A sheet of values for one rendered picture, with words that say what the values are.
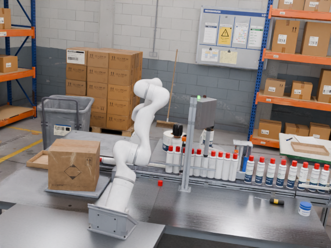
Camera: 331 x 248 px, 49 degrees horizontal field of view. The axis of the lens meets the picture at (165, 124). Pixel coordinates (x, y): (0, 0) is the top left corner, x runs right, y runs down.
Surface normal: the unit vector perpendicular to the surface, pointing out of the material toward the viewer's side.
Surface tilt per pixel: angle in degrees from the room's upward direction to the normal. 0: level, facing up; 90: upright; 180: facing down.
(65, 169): 90
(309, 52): 90
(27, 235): 0
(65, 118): 93
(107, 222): 90
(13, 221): 0
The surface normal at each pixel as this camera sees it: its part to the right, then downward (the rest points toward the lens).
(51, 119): 0.04, 0.33
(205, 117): 0.73, 0.25
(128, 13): -0.27, 0.25
